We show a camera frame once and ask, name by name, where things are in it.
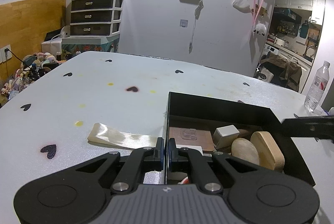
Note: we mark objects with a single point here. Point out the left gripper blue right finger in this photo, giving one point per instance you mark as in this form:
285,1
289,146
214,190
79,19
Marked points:
195,165

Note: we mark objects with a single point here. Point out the small white box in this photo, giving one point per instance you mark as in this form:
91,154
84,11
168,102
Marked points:
225,136

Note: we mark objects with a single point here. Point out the light wooden oval block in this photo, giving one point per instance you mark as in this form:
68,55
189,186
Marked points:
270,155

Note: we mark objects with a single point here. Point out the cream plastic sheet piece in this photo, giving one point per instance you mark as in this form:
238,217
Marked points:
102,134

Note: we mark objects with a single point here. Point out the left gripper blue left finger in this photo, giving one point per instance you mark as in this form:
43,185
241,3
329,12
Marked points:
136,165

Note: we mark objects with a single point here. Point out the black storage box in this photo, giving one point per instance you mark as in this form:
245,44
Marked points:
206,113

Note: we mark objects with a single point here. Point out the white plush wall toy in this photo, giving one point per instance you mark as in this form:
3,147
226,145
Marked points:
260,29

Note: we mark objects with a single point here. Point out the pile of plush toys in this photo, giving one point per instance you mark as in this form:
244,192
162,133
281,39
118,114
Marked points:
33,67

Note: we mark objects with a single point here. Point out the beige smooth stone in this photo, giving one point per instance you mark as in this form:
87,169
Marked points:
245,150

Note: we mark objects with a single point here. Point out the brown square coaster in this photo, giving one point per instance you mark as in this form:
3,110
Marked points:
192,137

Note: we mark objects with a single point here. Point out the clear plastic water bottle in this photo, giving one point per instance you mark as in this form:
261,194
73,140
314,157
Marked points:
317,88

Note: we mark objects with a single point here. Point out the dark drawer cabinet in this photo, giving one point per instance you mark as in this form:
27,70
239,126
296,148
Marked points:
95,18

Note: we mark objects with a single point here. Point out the white wall socket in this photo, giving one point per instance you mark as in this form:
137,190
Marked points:
5,53

